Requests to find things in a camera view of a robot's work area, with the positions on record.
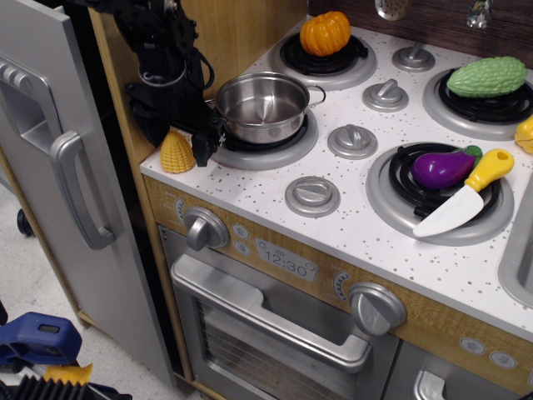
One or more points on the oven dial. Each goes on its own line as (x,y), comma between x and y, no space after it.
(205,229)
(375,309)

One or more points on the black caster wheel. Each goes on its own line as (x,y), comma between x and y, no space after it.
(23,225)

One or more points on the right oven dial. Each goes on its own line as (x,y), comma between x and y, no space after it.
(375,309)

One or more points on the grey lower cabinet door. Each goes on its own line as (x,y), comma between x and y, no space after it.
(417,374)

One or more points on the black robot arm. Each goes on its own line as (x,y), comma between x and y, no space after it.
(153,29)

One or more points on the hanging metal utensil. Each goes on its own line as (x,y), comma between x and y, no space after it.
(479,14)

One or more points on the grey stovetop knob front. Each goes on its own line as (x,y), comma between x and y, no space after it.
(312,197)

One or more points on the left oven dial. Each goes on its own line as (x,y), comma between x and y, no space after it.
(205,229)

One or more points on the back left stove burner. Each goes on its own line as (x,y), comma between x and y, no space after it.
(347,68)

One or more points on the grey stovetop knob upper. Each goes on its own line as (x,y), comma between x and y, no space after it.
(386,97)

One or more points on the back right stove burner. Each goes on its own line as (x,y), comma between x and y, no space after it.
(490,119)

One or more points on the front right stove burner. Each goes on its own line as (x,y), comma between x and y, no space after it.
(401,202)

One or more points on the green toy bitter gourd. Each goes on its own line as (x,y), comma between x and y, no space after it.
(488,78)

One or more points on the grey toy sink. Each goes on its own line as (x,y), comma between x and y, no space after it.
(515,269)

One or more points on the front left stove burner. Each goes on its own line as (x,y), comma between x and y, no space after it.
(278,157)

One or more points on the purple toy eggplant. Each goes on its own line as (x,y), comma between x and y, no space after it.
(438,170)

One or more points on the blue clamp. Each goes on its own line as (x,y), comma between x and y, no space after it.
(39,339)

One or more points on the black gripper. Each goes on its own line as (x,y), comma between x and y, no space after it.
(171,93)

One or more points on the hanging metal ladle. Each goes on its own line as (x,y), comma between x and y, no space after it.
(392,10)

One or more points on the grey stovetop knob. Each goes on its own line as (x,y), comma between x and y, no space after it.
(352,142)
(414,59)
(386,97)
(312,197)

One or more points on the small steel pan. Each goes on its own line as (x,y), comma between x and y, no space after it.
(264,107)

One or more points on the grey oven door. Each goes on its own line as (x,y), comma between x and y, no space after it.
(250,336)

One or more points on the orange toy pumpkin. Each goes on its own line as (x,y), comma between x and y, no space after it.
(325,34)

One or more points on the grey toy fridge door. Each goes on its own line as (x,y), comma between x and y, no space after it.
(45,92)

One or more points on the grey fridge door handle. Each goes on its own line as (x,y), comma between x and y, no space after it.
(63,153)

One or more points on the yellow toy pepper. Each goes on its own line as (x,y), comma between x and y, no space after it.
(524,135)

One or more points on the yellow toy corn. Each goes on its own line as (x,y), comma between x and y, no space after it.
(176,154)

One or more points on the yellow tape piece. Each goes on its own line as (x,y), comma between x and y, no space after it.
(68,374)

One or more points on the grey stovetop knob back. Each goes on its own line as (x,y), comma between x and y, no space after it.
(414,59)

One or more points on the stove burner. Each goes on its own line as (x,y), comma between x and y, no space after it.
(490,119)
(401,202)
(278,157)
(347,68)

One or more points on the yellow handled toy knife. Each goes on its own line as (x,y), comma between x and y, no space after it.
(467,202)

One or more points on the grey stovetop knob middle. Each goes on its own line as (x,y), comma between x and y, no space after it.
(352,142)

